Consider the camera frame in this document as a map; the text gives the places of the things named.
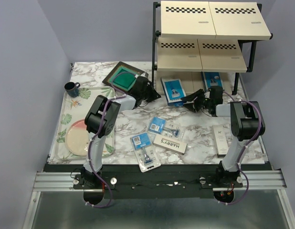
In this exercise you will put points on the bottom left beige shelf board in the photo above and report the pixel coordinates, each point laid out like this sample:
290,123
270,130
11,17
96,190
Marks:
185,78

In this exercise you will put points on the aluminium rail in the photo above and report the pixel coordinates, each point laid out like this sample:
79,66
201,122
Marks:
62,182

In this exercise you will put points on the pink cream round plate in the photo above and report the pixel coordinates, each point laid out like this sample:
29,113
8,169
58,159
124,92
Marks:
77,138

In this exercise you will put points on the white Harry's box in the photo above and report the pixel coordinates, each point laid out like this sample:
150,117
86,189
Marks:
170,144

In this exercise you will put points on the tall white slim box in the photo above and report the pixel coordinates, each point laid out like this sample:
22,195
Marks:
220,140

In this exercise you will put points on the middle left beige shelf board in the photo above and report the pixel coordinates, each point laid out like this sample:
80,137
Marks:
178,55

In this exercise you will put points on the square green ceramic plate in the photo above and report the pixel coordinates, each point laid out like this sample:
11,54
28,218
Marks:
122,76

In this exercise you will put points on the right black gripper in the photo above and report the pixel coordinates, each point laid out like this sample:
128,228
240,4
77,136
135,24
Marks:
190,97

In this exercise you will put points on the floral leaf serving tray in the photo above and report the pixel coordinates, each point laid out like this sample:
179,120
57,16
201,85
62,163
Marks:
74,109

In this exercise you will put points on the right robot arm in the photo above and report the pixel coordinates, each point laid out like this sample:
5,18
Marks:
247,125

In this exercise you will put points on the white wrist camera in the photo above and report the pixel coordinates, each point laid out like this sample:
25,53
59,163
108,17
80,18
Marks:
144,74
207,95

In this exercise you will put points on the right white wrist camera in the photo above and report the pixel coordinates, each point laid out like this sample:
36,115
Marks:
207,95

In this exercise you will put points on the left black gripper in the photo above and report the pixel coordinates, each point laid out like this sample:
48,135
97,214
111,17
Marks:
154,96

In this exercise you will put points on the middle right beige shelf board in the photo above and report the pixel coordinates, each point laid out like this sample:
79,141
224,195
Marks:
221,56

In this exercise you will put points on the blue Harry's razor box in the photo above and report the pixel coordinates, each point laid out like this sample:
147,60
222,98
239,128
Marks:
173,91
210,79

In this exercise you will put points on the dark blue mug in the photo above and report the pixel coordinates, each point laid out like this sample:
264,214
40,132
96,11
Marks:
72,89

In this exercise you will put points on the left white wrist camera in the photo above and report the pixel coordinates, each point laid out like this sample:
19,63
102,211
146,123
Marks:
144,74

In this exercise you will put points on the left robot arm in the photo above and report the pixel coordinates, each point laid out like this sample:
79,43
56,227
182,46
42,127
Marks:
101,118

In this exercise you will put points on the blister razor pack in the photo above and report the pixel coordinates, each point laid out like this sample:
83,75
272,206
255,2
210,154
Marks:
145,153
163,127
249,151

